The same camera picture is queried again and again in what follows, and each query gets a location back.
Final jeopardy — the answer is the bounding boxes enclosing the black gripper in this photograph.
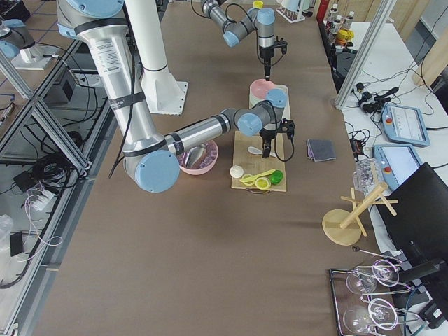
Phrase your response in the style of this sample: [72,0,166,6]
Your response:
[260,118,295,158]
[258,36,288,81]

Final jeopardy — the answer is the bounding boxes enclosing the white ceramic spoon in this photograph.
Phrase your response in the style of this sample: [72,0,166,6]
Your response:
[247,146,277,158]

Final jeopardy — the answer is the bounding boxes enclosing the small pink bowl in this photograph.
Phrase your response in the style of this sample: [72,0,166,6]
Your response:
[249,79,277,108]

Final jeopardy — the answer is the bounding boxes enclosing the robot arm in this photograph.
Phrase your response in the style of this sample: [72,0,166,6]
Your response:
[195,0,288,81]
[57,1,295,193]

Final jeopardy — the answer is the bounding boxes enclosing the large pink bowl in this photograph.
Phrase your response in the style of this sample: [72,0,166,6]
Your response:
[177,140,218,175]

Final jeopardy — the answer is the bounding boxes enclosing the bamboo cutting board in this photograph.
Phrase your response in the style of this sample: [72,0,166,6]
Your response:
[233,131,287,192]

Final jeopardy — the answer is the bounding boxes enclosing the cream rabbit tray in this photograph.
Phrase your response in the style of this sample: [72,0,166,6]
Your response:
[248,83,292,124]

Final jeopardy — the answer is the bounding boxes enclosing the green toy lime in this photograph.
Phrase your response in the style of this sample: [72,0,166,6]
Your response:
[269,169,284,185]

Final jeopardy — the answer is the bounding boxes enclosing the yellow plastic knife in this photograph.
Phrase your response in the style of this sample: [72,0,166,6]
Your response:
[239,169,276,181]

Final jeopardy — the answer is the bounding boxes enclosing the upper lemon slice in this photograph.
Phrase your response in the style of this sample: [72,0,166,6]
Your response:
[255,176,272,190]

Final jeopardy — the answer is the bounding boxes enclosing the folded grey cloth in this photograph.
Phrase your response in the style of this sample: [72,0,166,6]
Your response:
[306,139,336,162]

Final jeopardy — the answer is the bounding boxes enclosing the white cup rack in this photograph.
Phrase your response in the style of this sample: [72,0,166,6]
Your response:
[276,0,312,23]

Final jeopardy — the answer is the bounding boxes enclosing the yellow plastic cup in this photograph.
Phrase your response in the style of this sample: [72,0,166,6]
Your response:
[253,0,264,9]

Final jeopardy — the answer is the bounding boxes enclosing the metal ice scoop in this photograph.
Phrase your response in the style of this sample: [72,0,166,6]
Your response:
[181,143,207,168]

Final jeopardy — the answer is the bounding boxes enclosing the clear glass mug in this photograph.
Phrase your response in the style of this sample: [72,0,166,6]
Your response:
[353,158,384,194]

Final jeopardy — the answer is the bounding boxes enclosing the wooden cup tree stand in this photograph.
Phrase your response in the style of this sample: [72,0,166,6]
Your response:
[322,182,399,246]

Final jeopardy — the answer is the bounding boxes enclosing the near teach pendant tablet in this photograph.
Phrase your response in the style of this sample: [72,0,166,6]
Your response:
[372,143,423,191]

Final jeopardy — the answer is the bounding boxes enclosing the teach pendant tablet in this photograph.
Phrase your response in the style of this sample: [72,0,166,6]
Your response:
[372,143,423,191]
[381,103,431,147]

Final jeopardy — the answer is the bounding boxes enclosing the far teach pendant tablet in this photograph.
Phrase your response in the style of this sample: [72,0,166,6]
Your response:
[381,103,431,147]

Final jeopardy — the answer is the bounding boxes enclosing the wine glass upper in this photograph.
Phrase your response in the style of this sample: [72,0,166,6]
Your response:
[346,259,399,295]

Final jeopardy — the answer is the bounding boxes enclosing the wine glass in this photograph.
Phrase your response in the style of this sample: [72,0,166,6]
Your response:
[343,298,398,335]
[346,259,399,295]

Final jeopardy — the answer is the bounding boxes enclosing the wine glass lower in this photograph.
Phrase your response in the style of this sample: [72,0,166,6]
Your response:
[343,298,398,335]

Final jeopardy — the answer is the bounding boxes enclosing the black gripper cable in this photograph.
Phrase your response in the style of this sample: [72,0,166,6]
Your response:
[272,125,295,162]

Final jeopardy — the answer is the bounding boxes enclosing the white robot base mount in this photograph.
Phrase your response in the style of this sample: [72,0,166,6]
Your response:
[125,0,188,116]

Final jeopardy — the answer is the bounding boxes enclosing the aluminium frame post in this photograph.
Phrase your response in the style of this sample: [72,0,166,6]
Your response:
[335,0,396,110]

